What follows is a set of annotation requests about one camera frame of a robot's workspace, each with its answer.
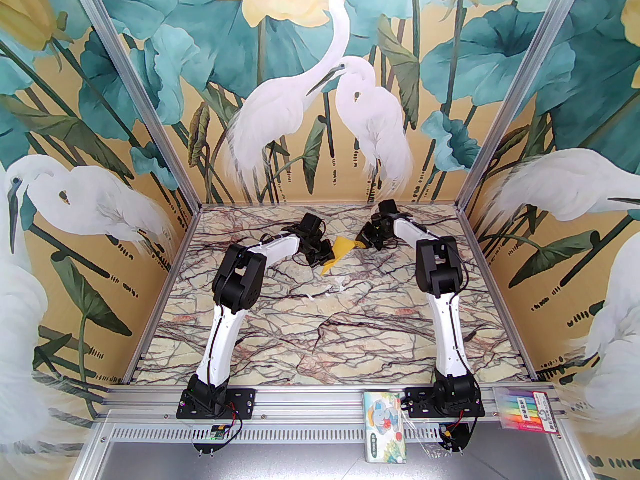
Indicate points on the right black wrist camera box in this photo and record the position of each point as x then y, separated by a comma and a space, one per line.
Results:
388, 209

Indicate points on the aluminium frame rail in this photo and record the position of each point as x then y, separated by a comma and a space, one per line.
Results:
310, 400

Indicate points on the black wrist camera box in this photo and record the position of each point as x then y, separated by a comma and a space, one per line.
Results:
312, 224
388, 209

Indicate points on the aluminium table side rail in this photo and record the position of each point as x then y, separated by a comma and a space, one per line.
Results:
177, 268
481, 268

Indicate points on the cartoon print tissue pack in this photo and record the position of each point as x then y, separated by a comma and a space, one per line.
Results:
382, 428

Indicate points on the clear plastic bag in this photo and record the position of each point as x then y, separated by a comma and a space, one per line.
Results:
425, 443

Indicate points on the perforated metal strip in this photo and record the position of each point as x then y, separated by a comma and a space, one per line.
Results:
310, 433

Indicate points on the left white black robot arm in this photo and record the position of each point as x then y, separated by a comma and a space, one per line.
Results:
237, 278

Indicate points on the small green circuit board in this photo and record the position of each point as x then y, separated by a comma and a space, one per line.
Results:
217, 433

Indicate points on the pack of coloured markers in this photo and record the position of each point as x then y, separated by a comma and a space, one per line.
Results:
525, 410

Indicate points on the left black wrist camera box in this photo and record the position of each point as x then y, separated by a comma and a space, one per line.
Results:
312, 224

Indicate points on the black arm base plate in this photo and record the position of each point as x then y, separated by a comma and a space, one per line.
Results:
243, 402
416, 402

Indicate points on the black curved bracket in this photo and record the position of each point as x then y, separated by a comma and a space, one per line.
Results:
464, 440

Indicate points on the aluminium frame post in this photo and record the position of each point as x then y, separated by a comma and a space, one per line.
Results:
140, 93
517, 93

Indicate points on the yellow square paper sheet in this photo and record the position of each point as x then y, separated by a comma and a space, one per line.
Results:
342, 248

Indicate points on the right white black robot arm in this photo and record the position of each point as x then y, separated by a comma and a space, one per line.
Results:
440, 268

